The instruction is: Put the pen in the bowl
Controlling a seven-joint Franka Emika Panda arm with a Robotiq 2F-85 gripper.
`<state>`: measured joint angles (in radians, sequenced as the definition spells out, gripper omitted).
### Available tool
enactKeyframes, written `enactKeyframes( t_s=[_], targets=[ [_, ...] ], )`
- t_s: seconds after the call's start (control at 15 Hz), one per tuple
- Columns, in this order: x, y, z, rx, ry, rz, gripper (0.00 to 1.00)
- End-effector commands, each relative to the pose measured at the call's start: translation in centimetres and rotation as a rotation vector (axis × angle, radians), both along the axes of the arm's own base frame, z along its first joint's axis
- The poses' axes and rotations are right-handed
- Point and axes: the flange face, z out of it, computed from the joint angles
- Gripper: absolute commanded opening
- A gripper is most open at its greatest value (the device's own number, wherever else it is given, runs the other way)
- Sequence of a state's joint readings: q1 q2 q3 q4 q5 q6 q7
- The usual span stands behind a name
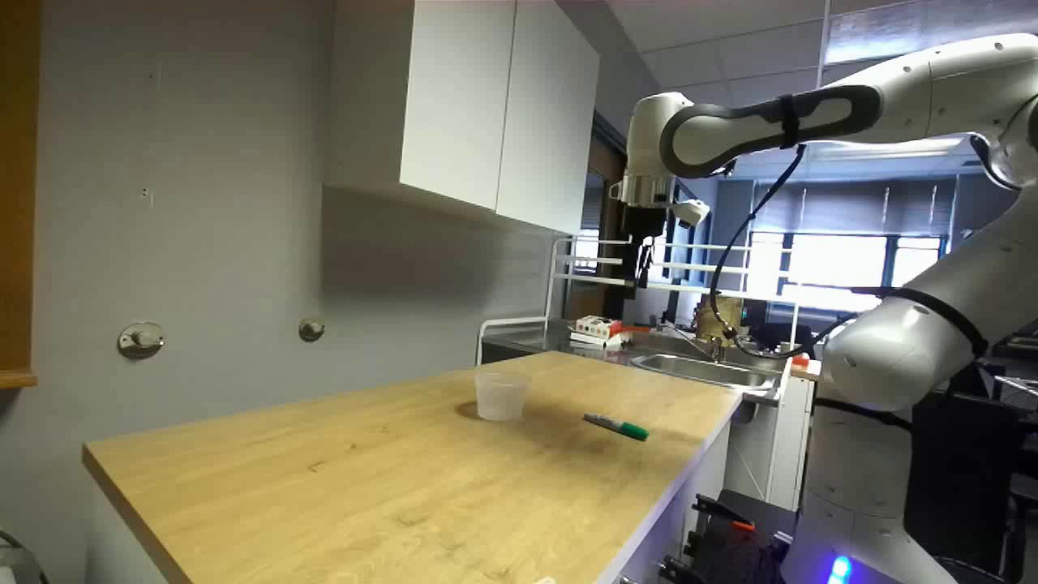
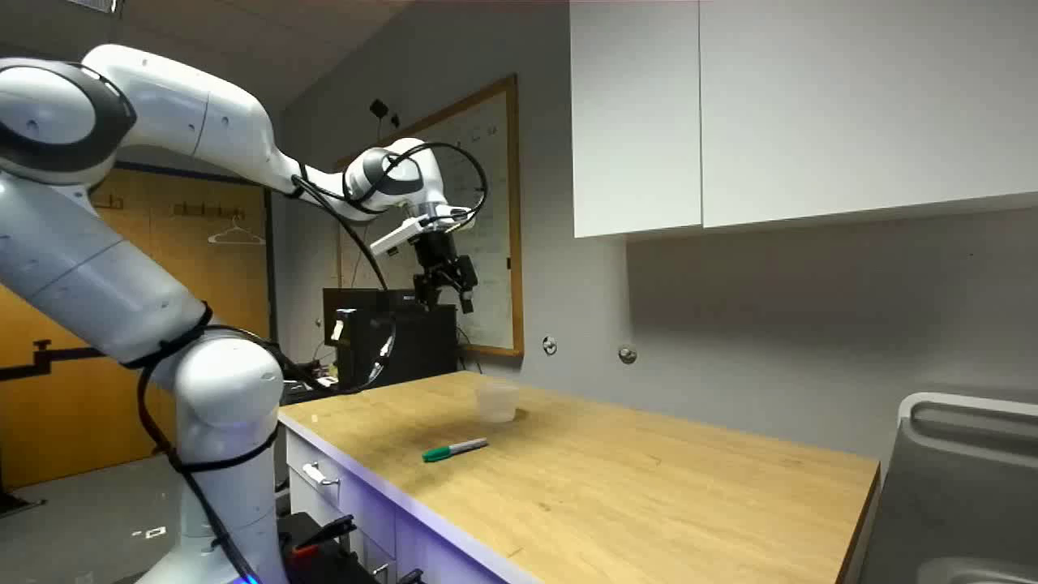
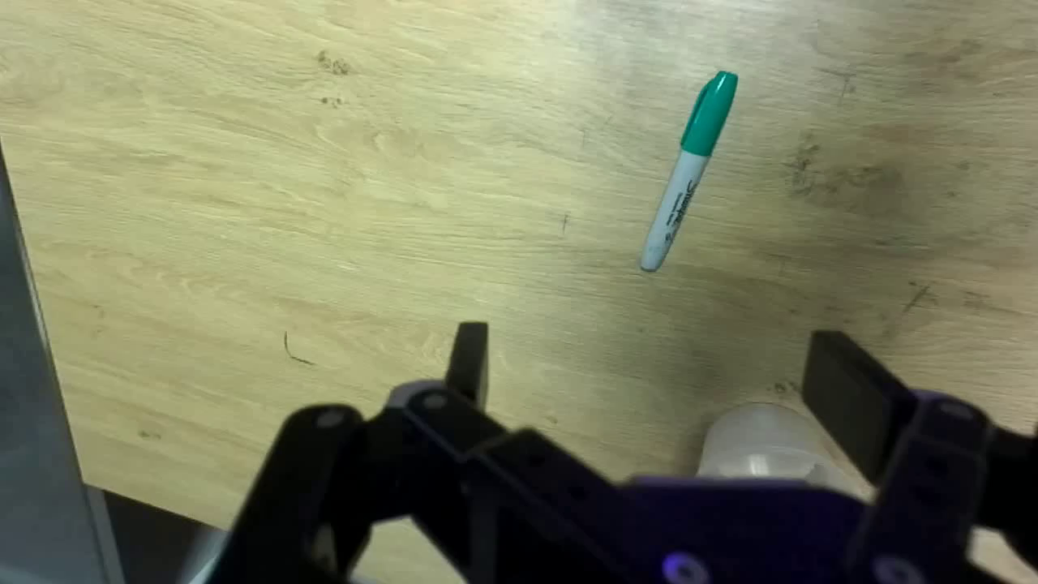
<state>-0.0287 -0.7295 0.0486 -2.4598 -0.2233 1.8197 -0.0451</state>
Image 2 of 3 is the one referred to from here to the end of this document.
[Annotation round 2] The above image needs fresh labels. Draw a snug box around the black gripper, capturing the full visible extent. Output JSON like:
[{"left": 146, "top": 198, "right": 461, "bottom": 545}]
[{"left": 411, "top": 231, "right": 480, "bottom": 317}]

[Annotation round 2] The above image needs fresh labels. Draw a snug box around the green capped marker pen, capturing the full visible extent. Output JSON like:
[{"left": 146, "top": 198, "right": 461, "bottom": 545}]
[{"left": 418, "top": 433, "right": 494, "bottom": 468}]

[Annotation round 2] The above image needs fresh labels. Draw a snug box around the black monitor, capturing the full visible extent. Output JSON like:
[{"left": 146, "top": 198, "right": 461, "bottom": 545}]
[{"left": 322, "top": 284, "right": 461, "bottom": 395}]

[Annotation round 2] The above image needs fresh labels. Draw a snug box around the wood framed whiteboard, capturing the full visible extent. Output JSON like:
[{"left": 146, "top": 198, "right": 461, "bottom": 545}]
[{"left": 334, "top": 70, "right": 528, "bottom": 366}]

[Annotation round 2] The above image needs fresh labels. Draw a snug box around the white drawer cabinet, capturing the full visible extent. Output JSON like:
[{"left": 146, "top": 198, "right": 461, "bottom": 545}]
[{"left": 276, "top": 414, "right": 534, "bottom": 584}]

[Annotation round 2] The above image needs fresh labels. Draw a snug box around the narrow white cabinet door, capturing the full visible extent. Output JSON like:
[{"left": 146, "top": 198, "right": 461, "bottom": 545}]
[{"left": 568, "top": 0, "right": 708, "bottom": 238}]

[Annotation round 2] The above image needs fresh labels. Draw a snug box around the black and red tool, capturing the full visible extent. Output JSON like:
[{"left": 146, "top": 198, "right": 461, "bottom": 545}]
[{"left": 276, "top": 510, "right": 377, "bottom": 584}]

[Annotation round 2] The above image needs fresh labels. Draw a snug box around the wooden door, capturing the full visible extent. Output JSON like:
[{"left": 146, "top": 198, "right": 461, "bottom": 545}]
[{"left": 0, "top": 163, "right": 276, "bottom": 494}]

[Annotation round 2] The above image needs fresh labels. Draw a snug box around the grey dish rack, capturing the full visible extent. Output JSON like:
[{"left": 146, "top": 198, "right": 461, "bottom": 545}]
[{"left": 854, "top": 390, "right": 1038, "bottom": 584}]

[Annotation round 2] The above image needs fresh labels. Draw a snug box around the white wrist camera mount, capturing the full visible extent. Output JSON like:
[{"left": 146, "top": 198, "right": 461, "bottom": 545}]
[{"left": 367, "top": 210, "right": 455, "bottom": 259}]

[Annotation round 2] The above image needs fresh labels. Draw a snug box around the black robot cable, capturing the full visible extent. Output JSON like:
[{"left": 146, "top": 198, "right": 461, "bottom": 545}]
[{"left": 128, "top": 140, "right": 494, "bottom": 584}]

